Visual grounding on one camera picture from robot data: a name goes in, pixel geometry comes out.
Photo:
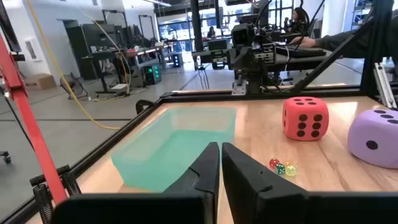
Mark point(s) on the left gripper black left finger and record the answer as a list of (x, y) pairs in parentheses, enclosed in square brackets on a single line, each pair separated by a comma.
[(186, 205)]

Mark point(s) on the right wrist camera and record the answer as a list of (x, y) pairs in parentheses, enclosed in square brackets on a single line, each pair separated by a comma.
[(242, 35)]

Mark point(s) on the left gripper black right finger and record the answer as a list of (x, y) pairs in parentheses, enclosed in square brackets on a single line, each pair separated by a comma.
[(248, 199)]

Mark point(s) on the silver aluminium bar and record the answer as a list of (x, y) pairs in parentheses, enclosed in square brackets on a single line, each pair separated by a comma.
[(385, 87)]

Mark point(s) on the red desk lamp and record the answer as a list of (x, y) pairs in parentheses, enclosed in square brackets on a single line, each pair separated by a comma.
[(31, 130)]

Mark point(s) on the white wall box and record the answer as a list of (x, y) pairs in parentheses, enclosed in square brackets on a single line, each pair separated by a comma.
[(30, 49)]

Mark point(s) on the black aluminium table frame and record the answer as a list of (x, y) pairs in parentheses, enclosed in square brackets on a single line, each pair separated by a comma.
[(217, 97)]

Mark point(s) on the black floor fan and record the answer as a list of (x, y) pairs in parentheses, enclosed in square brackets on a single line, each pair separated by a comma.
[(73, 85)]

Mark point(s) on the person's hand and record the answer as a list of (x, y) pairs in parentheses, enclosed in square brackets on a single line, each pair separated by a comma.
[(303, 42)]

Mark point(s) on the computer with green lights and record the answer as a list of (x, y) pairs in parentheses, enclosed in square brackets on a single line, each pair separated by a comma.
[(153, 74)]

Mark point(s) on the teal translucent plastic bin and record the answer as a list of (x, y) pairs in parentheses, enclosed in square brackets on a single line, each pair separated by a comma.
[(155, 149)]

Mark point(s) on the cardboard box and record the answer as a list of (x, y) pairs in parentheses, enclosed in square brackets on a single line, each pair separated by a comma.
[(40, 81)]

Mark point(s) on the tall black cabinet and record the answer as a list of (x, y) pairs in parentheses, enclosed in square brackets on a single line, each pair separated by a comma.
[(81, 49)]

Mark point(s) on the large red foam die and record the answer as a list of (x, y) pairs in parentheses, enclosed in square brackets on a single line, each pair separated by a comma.
[(304, 119)]

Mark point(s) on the small dark green die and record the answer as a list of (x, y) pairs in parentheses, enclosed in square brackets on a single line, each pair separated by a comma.
[(280, 169)]

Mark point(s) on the large purple foam die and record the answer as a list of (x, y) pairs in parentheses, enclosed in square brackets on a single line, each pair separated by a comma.
[(376, 137)]

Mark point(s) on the person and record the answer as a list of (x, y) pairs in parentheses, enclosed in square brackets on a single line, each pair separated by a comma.
[(211, 32), (300, 20)]

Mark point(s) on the small red translucent die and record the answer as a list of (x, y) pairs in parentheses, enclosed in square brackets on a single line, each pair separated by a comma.
[(274, 163)]

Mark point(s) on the small lime green die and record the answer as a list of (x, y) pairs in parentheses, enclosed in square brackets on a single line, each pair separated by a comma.
[(291, 170)]

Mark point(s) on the person's forearm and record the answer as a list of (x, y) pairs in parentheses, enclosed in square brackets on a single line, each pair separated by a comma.
[(345, 43)]

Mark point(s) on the cluttered workbench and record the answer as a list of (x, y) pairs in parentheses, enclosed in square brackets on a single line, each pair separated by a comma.
[(133, 54)]

